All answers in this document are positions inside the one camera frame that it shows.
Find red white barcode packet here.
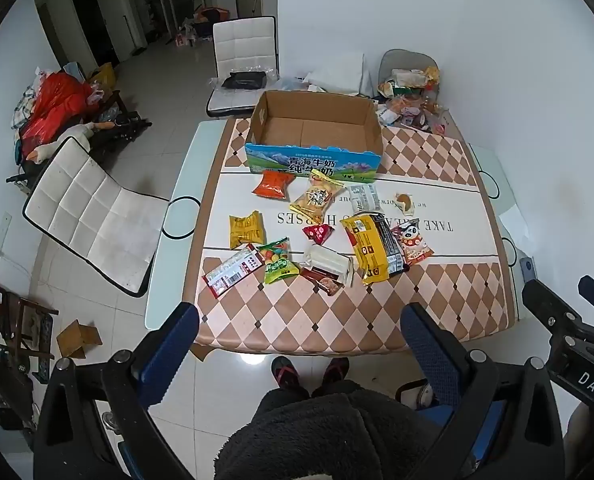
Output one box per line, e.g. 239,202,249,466
203,243,266,299

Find yellow bag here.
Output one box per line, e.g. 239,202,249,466
91,62,118,92

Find black snack packet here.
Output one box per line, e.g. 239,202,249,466
367,212,410,275

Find orange snack packet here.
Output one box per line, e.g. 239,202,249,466
252,170,292,201

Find yellow rice cracker packet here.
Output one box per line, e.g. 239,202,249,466
289,170,344,226

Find small red snack packet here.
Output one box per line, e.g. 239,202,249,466
302,223,336,247

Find person in black fleece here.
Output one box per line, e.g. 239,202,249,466
217,380,463,480

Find person's left slippered foot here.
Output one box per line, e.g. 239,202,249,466
271,356,300,390

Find black folding cart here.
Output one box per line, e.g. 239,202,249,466
7,92,153,183

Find green candy packet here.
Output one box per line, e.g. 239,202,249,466
257,237,302,286

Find checkered tablecloth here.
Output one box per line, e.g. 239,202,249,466
189,115,520,353

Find white paper sheets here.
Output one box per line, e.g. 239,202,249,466
304,52,365,97

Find white quilted chair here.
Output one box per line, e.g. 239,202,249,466
23,135,170,298
206,16,280,120

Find person's right slippered foot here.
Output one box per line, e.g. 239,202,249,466
322,357,350,386

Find clear plastic bag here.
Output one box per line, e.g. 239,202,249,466
274,76,310,93

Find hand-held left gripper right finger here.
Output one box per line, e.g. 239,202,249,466
401,304,566,480

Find wooden chair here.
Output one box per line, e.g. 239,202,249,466
0,267,60,361

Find white boxed snack packet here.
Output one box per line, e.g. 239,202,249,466
303,244,356,288

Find pile of assorted snack packets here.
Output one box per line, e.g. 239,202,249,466
374,66,453,136

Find black bag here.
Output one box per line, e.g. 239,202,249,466
220,71,269,92

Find white glass dining table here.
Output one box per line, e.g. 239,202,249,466
144,119,538,356

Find blue stool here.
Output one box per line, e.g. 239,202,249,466
417,400,508,461

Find small open cardboard box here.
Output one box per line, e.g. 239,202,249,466
57,319,102,358

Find large yellow snack packet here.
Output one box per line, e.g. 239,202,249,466
339,215,390,287

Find white grey snack packet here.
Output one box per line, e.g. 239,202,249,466
348,183,384,215

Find panda print snack packet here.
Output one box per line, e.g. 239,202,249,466
389,223,435,265

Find grey chair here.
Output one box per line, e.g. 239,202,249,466
378,49,440,91

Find person's slippered foot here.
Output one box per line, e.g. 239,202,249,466
271,356,300,390
322,357,350,386

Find small yellow snack packet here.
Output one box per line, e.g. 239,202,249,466
228,211,267,251

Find red plastic bag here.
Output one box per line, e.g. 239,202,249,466
21,72,95,143

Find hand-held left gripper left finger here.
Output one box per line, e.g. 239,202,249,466
36,301,200,480

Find white stuffed toy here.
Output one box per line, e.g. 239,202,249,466
32,122,98,163

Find plaid cloth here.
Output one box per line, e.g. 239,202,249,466
12,77,40,128

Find household clutter pile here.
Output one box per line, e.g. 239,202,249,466
177,5,233,48

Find brown red snack packet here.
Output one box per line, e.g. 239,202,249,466
299,266,345,297

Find small wrapped bun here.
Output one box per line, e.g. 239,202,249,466
394,191,417,216

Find printed cardboard box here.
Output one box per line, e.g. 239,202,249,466
244,90,384,185

